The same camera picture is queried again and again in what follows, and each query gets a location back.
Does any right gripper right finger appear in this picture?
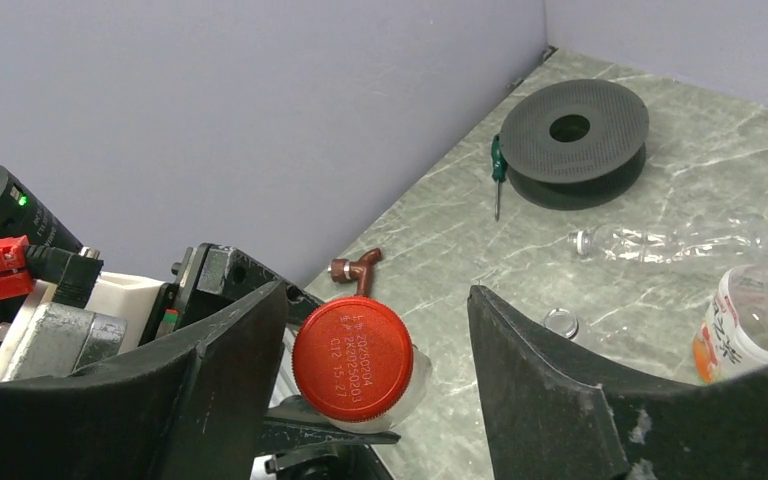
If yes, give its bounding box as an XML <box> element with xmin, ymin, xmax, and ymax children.
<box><xmin>467</xmin><ymin>285</ymin><xmax>768</xmax><ymax>479</ymax></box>

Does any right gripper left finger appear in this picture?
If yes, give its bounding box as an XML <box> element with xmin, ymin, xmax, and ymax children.
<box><xmin>0</xmin><ymin>281</ymin><xmax>288</xmax><ymax>479</ymax></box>

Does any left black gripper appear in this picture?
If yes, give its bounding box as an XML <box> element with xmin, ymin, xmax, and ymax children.
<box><xmin>139</xmin><ymin>243</ymin><xmax>401</xmax><ymax>456</ymax></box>

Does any red orange bottle cap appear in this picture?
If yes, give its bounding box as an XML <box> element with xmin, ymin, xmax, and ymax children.
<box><xmin>292</xmin><ymin>296</ymin><xmax>419</xmax><ymax>423</ymax></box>

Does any small orange cap bottle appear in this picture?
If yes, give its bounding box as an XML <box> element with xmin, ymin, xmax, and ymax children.
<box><xmin>325</xmin><ymin>345</ymin><xmax>433</xmax><ymax>434</ymax></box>

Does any clear Pocari Sweat bottle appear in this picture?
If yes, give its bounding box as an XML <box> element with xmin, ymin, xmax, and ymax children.
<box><xmin>567</xmin><ymin>214</ymin><xmax>768</xmax><ymax>271</ymax></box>

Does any green fruit tea bottle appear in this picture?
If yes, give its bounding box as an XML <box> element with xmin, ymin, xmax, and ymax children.
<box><xmin>692</xmin><ymin>265</ymin><xmax>768</xmax><ymax>383</ymax></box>

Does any clear bottle black label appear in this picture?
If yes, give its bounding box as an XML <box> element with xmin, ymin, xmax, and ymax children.
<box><xmin>540</xmin><ymin>307</ymin><xmax>594</xmax><ymax>349</ymax></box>

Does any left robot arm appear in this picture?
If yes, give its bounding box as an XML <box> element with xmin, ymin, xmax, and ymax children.
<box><xmin>0</xmin><ymin>166</ymin><xmax>275</xmax><ymax>381</ymax></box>

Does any red brown small object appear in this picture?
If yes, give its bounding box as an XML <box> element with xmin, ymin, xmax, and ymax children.
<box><xmin>327</xmin><ymin>248</ymin><xmax>383</xmax><ymax>297</ymax></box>

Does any black filament spool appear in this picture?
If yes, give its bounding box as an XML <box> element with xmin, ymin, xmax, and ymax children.
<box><xmin>497</xmin><ymin>79</ymin><xmax>650</xmax><ymax>211</ymax></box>

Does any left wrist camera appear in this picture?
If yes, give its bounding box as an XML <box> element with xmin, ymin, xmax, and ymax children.
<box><xmin>0</xmin><ymin>237</ymin><xmax>164</xmax><ymax>382</ymax></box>

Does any green handled screwdriver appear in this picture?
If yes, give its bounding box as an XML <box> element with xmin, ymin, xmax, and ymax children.
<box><xmin>490</xmin><ymin>134</ymin><xmax>507</xmax><ymax>221</ymax></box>

